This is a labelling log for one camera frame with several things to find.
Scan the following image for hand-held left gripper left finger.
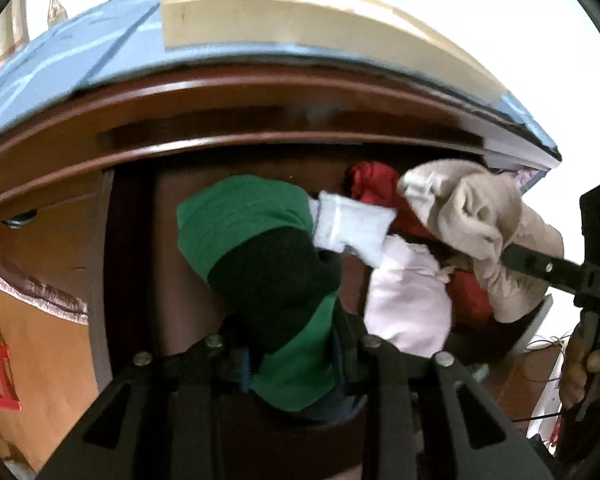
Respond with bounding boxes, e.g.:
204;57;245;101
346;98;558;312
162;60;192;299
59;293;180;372
34;330;261;480

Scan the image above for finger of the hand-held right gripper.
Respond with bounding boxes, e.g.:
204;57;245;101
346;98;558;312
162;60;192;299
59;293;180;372
501;241;588;293

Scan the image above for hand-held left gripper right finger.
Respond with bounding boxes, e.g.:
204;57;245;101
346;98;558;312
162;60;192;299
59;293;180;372
337;310;556;480

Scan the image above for beige lace underwear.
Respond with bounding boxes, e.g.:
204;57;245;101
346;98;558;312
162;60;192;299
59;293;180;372
396;159;565;324

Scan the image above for pink sock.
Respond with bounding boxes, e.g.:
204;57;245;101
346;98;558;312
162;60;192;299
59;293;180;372
364;236;454;358

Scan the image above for small red underwear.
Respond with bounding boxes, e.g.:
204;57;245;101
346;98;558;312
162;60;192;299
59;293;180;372
390;227;498;328

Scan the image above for green and black underwear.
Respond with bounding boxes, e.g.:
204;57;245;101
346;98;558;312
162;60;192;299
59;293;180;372
176;175;368;421

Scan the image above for shallow cardboard tray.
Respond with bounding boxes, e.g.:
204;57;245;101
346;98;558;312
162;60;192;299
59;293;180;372
160;0;506;106

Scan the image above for small side drawer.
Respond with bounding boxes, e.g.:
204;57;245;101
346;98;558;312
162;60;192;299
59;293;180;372
0;175;108;271

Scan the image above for person's right hand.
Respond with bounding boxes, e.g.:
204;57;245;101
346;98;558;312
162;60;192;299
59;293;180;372
559;329;600;411

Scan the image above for pink patterned cloth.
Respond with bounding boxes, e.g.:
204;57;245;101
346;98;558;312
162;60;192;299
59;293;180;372
0;250;90;328
515;167;549;194

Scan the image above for red plastic stool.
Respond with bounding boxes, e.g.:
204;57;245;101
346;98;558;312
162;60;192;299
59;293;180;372
0;344;22;412

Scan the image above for dark wooden desk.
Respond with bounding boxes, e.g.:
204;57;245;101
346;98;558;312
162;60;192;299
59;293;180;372
0;62;563;480

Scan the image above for blue checked tablecloth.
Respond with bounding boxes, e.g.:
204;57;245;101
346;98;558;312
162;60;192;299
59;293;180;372
0;0;563;163

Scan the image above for beige patterned curtain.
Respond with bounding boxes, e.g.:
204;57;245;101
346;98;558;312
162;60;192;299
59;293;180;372
0;0;31;88

